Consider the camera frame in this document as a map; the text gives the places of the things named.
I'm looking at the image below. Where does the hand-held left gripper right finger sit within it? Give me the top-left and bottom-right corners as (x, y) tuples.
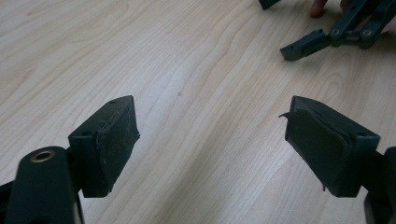
(278, 95), (381, 199)

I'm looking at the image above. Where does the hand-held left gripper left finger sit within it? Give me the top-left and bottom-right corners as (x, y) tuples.
(67, 95), (140, 199)

